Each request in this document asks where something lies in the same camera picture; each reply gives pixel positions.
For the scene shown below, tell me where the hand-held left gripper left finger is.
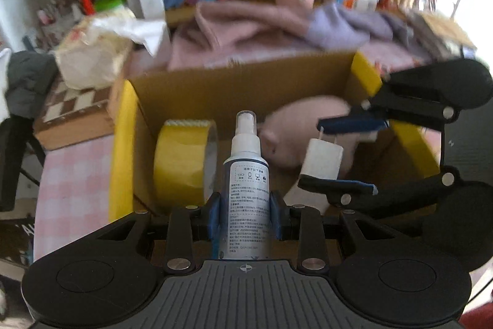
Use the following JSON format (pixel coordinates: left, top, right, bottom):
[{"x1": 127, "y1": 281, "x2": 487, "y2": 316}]
[{"x1": 94, "y1": 191, "x2": 223, "y2": 274}]

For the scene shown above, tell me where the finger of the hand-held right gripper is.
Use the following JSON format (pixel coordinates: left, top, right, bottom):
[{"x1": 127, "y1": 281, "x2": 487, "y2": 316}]
[
  {"x1": 316, "y1": 69, "x2": 461, "y2": 137},
  {"x1": 298, "y1": 166, "x2": 462, "y2": 220}
]

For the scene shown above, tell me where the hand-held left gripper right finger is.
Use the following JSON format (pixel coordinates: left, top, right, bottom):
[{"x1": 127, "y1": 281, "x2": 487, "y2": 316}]
[{"x1": 269, "y1": 190, "x2": 399, "y2": 273}]

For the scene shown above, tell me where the white spray bottle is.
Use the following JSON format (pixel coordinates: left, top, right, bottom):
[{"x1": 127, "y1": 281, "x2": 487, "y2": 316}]
[{"x1": 218, "y1": 111, "x2": 273, "y2": 261}]

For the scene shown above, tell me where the white charger plug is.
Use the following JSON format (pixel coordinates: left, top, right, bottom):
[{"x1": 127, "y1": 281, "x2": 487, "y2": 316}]
[{"x1": 283, "y1": 128, "x2": 345, "y2": 216}]

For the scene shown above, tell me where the pink plush toy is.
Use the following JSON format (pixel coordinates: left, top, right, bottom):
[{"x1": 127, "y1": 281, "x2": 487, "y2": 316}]
[{"x1": 257, "y1": 95, "x2": 380, "y2": 172}]

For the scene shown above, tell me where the yellow tape roll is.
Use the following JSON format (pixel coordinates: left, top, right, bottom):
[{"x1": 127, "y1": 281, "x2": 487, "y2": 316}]
[{"x1": 153, "y1": 118, "x2": 219, "y2": 216}]

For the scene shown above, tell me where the cardboard box with yellow edges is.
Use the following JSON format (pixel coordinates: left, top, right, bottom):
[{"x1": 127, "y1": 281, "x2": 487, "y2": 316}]
[{"x1": 108, "y1": 51, "x2": 442, "y2": 260}]

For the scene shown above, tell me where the green lidded container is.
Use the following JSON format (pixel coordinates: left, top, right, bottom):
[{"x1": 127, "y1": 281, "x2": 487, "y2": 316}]
[{"x1": 94, "y1": 0, "x2": 127, "y2": 14}]

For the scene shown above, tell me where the tan woven item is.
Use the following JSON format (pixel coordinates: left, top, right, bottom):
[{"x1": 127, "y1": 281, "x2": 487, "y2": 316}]
[{"x1": 408, "y1": 11, "x2": 476, "y2": 58}]

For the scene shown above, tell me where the purple cloth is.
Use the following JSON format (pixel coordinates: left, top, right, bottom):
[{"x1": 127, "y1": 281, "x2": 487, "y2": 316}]
[{"x1": 306, "y1": 3, "x2": 409, "y2": 50}]

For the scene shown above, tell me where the pink cloth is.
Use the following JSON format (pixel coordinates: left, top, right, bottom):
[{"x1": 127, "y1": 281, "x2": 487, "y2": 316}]
[{"x1": 167, "y1": 1, "x2": 428, "y2": 71}]

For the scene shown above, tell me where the red cloth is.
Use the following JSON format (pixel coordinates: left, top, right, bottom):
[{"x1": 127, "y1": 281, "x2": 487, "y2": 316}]
[{"x1": 458, "y1": 294, "x2": 493, "y2": 329}]

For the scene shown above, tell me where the wooden chessboard box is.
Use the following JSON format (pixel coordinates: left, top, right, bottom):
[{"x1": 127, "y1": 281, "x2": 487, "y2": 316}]
[{"x1": 33, "y1": 51, "x2": 133, "y2": 151}]

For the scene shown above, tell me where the floral tissue pack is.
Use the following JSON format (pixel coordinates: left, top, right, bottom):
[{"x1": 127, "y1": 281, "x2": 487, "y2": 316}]
[{"x1": 54, "y1": 7, "x2": 166, "y2": 91}]

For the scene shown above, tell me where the black chair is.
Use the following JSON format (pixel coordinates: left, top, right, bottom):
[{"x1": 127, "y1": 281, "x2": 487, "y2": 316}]
[{"x1": 0, "y1": 117, "x2": 43, "y2": 212}]

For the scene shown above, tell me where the grey cloth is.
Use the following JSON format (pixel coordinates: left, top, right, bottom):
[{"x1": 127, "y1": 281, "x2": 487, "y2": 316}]
[{"x1": 6, "y1": 51, "x2": 58, "y2": 119}]

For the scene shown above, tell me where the white organizer box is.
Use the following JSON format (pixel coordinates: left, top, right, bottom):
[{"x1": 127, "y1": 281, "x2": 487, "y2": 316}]
[{"x1": 23, "y1": 5, "x2": 83, "y2": 52}]

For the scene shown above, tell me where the white cloth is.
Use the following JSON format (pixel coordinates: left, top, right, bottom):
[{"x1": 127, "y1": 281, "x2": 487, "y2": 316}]
[{"x1": 0, "y1": 47, "x2": 13, "y2": 121}]

